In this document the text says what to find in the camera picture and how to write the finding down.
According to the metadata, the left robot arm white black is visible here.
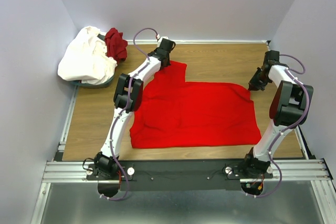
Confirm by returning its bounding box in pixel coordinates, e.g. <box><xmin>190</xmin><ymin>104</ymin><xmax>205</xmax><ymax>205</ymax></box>
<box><xmin>93</xmin><ymin>37</ymin><xmax>176</xmax><ymax>179</ymax></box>

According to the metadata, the bright red t-shirt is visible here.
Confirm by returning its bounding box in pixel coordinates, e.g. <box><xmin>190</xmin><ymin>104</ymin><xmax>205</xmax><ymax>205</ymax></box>
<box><xmin>130</xmin><ymin>61</ymin><xmax>261</xmax><ymax>148</ymax></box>

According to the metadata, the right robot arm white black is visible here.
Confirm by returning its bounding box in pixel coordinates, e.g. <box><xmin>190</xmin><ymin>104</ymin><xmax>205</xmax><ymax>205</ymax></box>
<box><xmin>239</xmin><ymin>50</ymin><xmax>314</xmax><ymax>178</ymax></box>

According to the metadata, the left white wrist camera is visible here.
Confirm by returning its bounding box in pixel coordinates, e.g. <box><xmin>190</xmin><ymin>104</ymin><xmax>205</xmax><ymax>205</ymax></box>
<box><xmin>156</xmin><ymin>35</ymin><xmax>169</xmax><ymax>41</ymax></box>

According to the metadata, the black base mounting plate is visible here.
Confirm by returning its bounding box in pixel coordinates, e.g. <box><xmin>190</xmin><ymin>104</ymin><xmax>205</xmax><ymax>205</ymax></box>
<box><xmin>82</xmin><ymin>159</ymin><xmax>272</xmax><ymax>196</ymax></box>

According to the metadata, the dark red t-shirt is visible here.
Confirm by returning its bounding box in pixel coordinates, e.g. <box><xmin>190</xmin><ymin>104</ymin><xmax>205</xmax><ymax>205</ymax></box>
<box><xmin>104</xmin><ymin>28</ymin><xmax>128</xmax><ymax>63</ymax></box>

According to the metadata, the aluminium extrusion frame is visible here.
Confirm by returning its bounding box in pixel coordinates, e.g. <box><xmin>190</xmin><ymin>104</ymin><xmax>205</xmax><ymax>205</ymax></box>
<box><xmin>30</xmin><ymin>84</ymin><xmax>336</xmax><ymax>224</ymax></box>

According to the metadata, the white t-shirt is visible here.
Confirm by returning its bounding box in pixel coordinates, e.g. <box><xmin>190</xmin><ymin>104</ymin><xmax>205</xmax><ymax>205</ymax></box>
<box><xmin>57</xmin><ymin>26</ymin><xmax>117</xmax><ymax>86</ymax></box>

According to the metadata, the grey laundry basket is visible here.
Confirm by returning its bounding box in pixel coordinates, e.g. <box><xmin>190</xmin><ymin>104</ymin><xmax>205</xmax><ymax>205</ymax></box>
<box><xmin>69</xmin><ymin>73</ymin><xmax>114</xmax><ymax>89</ymax></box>

